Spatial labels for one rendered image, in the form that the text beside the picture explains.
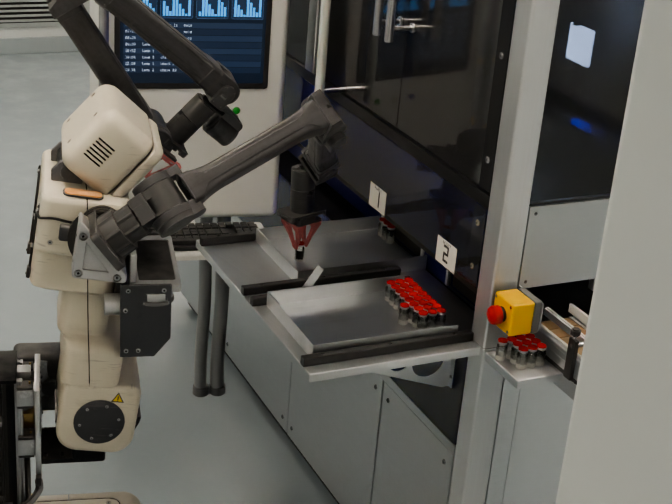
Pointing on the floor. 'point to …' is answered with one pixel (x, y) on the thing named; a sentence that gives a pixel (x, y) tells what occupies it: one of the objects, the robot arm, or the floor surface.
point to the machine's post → (503, 237)
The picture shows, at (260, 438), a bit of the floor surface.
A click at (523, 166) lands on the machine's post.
